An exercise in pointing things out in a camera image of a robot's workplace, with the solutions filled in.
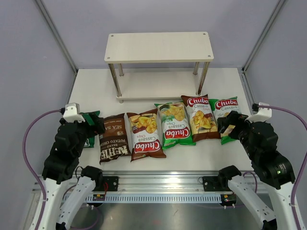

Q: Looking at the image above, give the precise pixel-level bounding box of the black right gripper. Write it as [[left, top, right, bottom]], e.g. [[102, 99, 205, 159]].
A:
[[217, 110, 258, 160]]

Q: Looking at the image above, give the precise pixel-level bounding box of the brown Chuba bag text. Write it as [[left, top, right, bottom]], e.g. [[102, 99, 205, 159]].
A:
[[181, 94, 221, 142]]

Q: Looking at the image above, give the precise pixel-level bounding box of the brown Chuba cassava chips bag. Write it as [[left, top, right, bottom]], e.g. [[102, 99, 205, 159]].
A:
[[127, 109, 166, 161]]

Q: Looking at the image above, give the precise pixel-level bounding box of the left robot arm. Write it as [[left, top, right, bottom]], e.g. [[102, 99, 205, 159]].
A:
[[22, 108, 106, 230]]

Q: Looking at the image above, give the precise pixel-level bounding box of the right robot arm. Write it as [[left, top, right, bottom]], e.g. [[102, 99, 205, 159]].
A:
[[217, 104, 307, 230]]

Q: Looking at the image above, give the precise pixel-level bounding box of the brown Kettle potato chips bag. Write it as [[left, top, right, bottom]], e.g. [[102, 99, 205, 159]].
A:
[[99, 113, 131, 164]]

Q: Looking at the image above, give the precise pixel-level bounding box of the green Chuba cassava chips bag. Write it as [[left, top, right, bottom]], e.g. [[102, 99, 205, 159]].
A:
[[154, 102, 196, 150]]

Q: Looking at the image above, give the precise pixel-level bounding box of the white two-tier shelf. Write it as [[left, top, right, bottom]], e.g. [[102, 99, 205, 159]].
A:
[[105, 32, 214, 103]]

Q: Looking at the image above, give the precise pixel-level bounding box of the green Real hand cooked bag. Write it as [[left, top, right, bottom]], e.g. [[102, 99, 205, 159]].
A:
[[80, 111, 100, 148]]

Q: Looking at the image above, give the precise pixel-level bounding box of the green Chuba bag right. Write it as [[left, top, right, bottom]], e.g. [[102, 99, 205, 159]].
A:
[[208, 96, 250, 145]]

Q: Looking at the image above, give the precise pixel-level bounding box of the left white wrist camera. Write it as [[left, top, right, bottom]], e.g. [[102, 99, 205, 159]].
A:
[[63, 103, 85, 123]]

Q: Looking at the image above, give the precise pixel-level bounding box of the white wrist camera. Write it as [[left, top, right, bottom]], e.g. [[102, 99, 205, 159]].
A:
[[246, 102, 272, 123], [63, 103, 85, 123]]

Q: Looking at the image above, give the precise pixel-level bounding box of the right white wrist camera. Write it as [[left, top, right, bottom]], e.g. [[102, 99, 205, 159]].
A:
[[246, 102, 272, 123]]

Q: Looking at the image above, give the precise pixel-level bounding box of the aluminium mounting rail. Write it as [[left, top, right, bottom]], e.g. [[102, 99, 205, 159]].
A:
[[97, 173, 230, 194]]

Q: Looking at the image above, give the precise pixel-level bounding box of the white slotted cable duct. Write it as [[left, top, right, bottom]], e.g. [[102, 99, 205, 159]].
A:
[[83, 193, 222, 204]]

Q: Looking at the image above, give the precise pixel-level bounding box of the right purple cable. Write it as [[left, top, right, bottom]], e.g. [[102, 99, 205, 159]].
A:
[[271, 105, 307, 211]]

